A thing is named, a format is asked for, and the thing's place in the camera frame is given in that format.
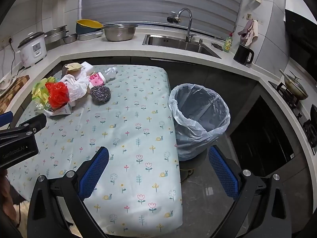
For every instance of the dark scouring pad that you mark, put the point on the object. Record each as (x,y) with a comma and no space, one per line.
(216,45)

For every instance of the grey window blind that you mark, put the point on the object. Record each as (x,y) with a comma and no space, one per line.
(161,0)

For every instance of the black kettle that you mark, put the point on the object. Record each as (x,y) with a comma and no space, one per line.
(242,54)

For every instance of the cream hanging cloth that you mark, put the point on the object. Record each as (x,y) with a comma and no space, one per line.
(252,33)

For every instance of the built-in black oven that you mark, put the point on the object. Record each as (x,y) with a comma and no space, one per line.
(260,136)

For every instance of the wok with glass lid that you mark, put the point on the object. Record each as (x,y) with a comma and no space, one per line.
(294,86)

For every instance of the white foam block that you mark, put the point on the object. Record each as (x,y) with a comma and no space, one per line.
(88,69)

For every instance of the red plastic bag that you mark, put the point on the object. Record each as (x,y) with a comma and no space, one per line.
(58,95)

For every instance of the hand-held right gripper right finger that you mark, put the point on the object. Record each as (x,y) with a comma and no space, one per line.
(223,173)

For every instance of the person's left hand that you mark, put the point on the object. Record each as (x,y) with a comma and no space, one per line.
(5,198)

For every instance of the purple hanging cloth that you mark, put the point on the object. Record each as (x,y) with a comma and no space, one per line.
(244,31)

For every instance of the bin with plastic liner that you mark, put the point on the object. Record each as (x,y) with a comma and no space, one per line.
(198,114)

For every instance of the steel colander bowl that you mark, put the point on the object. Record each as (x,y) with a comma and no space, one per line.
(120,32)

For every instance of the green dish soap bottle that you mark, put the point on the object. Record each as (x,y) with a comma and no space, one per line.
(228,44)

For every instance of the small steel bowl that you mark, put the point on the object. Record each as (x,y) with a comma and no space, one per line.
(69,38)

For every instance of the steel wool scrubber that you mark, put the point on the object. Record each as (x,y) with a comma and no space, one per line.
(100,93)

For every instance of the floral tablecloth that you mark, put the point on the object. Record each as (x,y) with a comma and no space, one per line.
(128,133)

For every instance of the white plastic bag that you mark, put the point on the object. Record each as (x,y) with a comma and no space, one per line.
(76,88)

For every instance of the white rice cooker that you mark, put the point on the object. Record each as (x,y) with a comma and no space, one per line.
(32,50)

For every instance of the small printed carton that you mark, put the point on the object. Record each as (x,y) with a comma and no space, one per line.
(62,110)

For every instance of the chrome faucet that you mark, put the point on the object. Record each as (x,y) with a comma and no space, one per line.
(189,19)

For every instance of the stack of steel pots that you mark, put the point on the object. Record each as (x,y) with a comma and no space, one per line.
(57,36)

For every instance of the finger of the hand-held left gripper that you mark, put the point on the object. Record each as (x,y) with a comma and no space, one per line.
(5,117)
(37,122)

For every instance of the black gas stove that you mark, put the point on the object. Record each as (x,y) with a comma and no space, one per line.
(297,109)

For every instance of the beige paper bag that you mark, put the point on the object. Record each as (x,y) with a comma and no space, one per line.
(71,69)

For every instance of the grey tray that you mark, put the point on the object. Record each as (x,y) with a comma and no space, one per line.
(90,36)

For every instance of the clear plastic wrapper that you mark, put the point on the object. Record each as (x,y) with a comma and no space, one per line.
(110,73)

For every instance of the black range hood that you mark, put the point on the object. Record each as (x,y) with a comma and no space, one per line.
(302,29)

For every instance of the steel sink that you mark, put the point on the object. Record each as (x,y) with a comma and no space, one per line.
(173,42)

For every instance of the grey kitchen cabinets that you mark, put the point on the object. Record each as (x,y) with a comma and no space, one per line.
(198,74)

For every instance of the yellow and blue basin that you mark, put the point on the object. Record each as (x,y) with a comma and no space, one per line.
(88,26)

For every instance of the wooden cutting board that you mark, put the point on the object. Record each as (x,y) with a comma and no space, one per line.
(12,91)

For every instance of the yellow-green packet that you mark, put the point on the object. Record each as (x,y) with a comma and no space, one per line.
(39,89)

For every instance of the pink packet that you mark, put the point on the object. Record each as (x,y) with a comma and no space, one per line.
(97,79)

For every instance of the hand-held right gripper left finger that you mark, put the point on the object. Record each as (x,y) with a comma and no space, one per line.
(94,173)

